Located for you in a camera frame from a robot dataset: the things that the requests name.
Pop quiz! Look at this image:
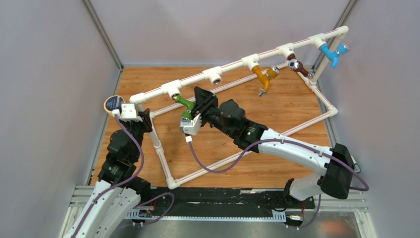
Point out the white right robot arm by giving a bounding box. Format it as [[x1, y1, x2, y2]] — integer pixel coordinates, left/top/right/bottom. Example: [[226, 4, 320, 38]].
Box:
[[192, 86, 355, 208]]

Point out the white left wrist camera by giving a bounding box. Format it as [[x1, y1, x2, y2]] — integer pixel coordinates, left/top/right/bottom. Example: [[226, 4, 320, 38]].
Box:
[[111, 103, 140, 121]]

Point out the blue green small box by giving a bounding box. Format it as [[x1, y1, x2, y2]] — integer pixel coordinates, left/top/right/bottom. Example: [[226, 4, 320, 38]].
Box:
[[351, 156, 361, 173]]

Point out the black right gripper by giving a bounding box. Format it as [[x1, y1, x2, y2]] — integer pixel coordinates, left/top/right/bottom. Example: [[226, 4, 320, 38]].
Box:
[[191, 87, 234, 137]]

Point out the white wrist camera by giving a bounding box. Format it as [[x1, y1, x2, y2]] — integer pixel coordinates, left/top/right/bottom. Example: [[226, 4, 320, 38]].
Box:
[[111, 103, 140, 121], [180, 114, 202, 137]]

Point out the green water faucet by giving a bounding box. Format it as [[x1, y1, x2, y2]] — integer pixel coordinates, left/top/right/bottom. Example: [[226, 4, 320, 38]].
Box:
[[172, 94, 195, 120]]

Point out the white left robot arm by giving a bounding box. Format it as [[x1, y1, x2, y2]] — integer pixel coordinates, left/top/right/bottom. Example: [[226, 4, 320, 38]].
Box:
[[64, 107, 153, 238]]

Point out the brown water faucet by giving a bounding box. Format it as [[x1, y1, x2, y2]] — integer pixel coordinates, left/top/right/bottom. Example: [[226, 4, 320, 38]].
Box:
[[287, 54, 313, 79]]

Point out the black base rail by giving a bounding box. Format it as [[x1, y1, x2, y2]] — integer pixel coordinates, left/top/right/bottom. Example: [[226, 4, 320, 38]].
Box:
[[141, 187, 316, 219]]

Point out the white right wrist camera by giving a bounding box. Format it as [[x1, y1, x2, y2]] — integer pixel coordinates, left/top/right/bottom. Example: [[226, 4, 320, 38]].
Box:
[[180, 114, 202, 137]]

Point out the masking tape roll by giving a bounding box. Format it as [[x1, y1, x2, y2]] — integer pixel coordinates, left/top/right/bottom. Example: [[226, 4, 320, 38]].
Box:
[[104, 95, 125, 116]]

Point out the blue water faucet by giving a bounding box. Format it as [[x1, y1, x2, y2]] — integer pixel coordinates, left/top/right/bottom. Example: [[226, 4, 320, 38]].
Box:
[[318, 44, 349, 68]]

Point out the yellow water faucet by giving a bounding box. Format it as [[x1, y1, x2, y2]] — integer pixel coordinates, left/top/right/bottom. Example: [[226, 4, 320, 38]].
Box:
[[251, 65, 280, 97]]

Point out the white PVC pipe frame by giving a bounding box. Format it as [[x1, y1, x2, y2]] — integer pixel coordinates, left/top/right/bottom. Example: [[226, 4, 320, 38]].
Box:
[[123, 26, 349, 188]]

